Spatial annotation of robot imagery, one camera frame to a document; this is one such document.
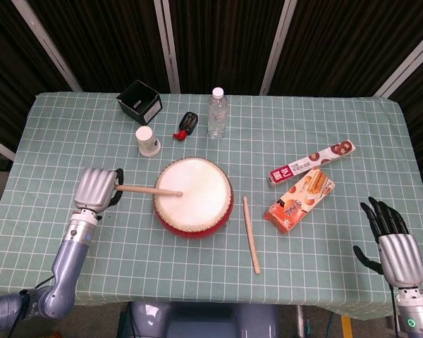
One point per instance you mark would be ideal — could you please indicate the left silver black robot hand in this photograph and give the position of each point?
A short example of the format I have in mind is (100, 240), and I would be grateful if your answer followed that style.
(95, 192)

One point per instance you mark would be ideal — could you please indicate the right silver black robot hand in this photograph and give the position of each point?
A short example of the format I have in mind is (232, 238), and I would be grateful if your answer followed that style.
(398, 255)

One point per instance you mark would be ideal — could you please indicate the wooden drumstick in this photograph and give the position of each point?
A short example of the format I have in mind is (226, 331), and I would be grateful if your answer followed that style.
(250, 234)
(148, 190)

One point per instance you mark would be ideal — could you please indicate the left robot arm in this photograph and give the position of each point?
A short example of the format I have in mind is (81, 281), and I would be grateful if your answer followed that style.
(63, 267)

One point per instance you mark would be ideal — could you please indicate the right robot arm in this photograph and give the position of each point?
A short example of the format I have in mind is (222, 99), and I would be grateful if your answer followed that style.
(416, 311)

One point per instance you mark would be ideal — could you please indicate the green grid-patterned tablecloth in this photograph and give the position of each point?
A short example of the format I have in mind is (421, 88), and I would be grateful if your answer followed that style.
(91, 141)

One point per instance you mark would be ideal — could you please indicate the red drum with white skin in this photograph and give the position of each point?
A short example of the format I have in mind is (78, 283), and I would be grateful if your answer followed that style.
(193, 207)

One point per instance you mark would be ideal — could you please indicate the white paper cup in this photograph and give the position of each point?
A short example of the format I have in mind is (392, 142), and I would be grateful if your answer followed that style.
(147, 141)

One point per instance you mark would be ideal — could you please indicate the black open cardboard box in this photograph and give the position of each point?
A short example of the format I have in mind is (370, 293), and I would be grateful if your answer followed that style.
(140, 102)

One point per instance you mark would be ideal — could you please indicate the black and red small bottle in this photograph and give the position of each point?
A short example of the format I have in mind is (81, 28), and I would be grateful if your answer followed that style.
(185, 125)

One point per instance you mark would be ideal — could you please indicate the orange biscuit box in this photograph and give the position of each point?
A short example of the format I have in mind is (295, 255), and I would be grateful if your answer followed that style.
(299, 200)

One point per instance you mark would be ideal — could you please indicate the long baking paper box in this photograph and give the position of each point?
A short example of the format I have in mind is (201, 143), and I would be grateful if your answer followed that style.
(312, 161)

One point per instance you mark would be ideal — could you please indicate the clear plastic water bottle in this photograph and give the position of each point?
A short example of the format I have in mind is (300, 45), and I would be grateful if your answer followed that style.
(217, 114)

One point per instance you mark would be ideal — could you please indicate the blue grey robot torso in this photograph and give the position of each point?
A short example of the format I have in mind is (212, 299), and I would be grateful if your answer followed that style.
(204, 320)

